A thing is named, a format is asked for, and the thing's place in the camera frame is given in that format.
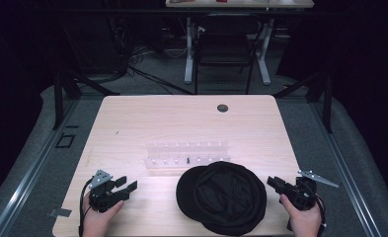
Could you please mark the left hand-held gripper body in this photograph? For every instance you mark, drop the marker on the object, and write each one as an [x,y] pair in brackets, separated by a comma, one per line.
[106,195]

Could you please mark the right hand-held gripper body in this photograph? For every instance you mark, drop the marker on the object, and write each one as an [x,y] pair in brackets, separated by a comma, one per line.
[302,194]

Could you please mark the grey table grommet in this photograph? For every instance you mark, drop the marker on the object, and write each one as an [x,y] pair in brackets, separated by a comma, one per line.
[222,108]

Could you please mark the black metal stand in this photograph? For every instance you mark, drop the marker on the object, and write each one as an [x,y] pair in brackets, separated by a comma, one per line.
[59,95]
[327,102]

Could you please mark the short black tape strip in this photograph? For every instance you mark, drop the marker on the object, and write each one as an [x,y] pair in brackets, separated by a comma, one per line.
[72,126]

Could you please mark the black tape square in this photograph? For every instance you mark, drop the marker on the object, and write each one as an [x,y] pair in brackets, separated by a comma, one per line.
[58,144]

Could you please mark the person's right hand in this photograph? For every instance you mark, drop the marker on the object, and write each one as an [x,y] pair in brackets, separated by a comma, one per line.
[302,221]

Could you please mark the black hat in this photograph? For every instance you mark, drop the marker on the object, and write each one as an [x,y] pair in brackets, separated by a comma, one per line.
[222,199]

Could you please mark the black chair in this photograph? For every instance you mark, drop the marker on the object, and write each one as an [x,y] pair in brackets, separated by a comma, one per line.
[226,49]

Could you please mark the person's left hand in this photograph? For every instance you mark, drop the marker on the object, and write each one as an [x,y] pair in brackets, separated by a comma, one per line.
[99,221]

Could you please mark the white-legged desk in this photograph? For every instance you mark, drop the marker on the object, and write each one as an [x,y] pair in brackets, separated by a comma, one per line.
[190,49]

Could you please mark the clear acrylic rack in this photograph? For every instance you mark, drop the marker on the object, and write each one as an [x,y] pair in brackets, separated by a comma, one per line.
[188,154]

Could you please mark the aluminium floor rail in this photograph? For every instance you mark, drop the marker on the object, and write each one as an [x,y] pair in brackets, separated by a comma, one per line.
[33,171]
[343,171]

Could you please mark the grey tape strip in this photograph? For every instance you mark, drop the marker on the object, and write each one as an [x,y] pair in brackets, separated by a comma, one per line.
[60,212]

